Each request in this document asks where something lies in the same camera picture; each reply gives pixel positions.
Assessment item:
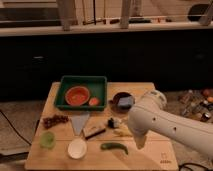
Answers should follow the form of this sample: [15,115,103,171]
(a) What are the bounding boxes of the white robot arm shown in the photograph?
[127,90,213,159]

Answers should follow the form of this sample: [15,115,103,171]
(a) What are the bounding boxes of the white plastic cup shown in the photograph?
[68,138,87,159]

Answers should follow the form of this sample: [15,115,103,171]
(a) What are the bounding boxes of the green plastic cup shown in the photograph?
[40,132,55,149]

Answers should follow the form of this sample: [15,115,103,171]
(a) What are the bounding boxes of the green plastic tray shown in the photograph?
[54,75,107,111]

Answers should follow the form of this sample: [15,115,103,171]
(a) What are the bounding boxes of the dark brown bowl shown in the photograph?
[109,92,135,113]

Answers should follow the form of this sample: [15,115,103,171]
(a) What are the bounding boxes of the orange toy carrot piece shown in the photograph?
[88,97,100,106]

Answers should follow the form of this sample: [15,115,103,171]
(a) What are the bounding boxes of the orange bowl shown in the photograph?
[65,86,90,106]

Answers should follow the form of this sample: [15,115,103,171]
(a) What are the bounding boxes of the small black white brush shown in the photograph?
[107,117,127,129]

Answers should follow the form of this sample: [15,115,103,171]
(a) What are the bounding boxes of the yellow banana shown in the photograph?
[114,126,132,137]

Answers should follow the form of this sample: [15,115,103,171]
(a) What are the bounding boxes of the green chili pepper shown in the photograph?
[100,142,129,155]

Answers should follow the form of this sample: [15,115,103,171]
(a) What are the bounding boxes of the bunch of dark grapes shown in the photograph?
[43,115,69,129]

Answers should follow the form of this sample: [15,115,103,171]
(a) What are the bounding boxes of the spice bottle rack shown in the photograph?
[179,89,213,122]

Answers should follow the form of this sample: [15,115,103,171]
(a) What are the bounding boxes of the black cable left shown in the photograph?
[0,109,32,147]

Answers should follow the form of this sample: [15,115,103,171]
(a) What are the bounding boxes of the black cable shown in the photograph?
[178,162,213,171]
[0,109,32,147]

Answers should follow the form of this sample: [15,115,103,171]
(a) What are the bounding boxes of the black cable bottom right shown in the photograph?
[178,162,213,171]

